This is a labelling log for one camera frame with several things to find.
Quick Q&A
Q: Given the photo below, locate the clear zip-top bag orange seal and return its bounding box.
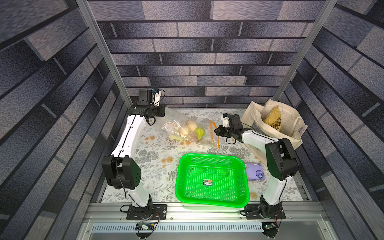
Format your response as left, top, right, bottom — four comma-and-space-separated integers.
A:
156, 108, 221, 149

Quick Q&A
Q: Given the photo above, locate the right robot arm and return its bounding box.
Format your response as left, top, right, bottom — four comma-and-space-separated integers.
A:
215, 113, 301, 219

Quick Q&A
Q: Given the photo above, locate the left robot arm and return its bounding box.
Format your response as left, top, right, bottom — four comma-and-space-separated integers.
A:
102, 88, 166, 211

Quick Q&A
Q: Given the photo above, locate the green pear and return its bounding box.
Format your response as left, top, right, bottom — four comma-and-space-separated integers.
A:
195, 128, 205, 140

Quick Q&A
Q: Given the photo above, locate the yellow chips bag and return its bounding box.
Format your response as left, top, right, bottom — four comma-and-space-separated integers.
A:
263, 107, 282, 132

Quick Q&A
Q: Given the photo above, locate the beige canvas tote bag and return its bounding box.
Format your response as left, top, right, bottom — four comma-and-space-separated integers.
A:
241, 100, 308, 149

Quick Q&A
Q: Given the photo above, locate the beige round fruit upper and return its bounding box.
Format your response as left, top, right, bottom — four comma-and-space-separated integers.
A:
187, 120, 199, 133

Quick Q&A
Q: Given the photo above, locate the beige round fruit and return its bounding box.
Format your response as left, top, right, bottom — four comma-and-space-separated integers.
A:
179, 125, 190, 138
187, 120, 199, 133

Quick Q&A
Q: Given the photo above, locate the purple tissue pack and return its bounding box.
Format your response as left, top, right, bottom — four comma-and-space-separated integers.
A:
245, 163, 266, 181

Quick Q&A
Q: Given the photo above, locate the beige round fruit lower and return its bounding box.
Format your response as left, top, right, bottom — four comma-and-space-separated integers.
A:
179, 125, 190, 138

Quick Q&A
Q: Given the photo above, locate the green plastic basket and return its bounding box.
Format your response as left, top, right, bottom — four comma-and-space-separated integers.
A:
175, 153, 250, 208

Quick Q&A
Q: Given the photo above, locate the small sticker in basket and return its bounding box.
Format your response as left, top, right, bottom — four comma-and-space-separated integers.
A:
203, 179, 213, 186

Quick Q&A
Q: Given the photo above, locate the right circuit board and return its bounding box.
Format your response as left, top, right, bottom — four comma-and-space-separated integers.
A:
262, 223, 278, 239

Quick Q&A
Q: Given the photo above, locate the circuit board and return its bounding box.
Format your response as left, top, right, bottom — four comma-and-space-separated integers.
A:
262, 223, 278, 239
135, 222, 156, 232

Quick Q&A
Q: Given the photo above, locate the left circuit board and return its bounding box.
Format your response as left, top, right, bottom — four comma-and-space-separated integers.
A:
135, 222, 156, 232

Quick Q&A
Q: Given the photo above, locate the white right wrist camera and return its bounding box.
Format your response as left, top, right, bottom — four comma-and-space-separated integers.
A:
223, 113, 230, 128

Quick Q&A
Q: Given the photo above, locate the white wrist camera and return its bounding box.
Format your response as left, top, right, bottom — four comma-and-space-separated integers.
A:
152, 88, 162, 106
223, 113, 230, 128

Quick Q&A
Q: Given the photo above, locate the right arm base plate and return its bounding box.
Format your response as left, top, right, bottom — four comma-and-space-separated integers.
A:
244, 204, 286, 220

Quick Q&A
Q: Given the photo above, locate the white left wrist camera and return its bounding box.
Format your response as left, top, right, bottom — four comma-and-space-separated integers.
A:
152, 88, 162, 106

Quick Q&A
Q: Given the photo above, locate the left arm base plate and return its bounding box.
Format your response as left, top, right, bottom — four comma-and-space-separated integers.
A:
120, 204, 168, 221

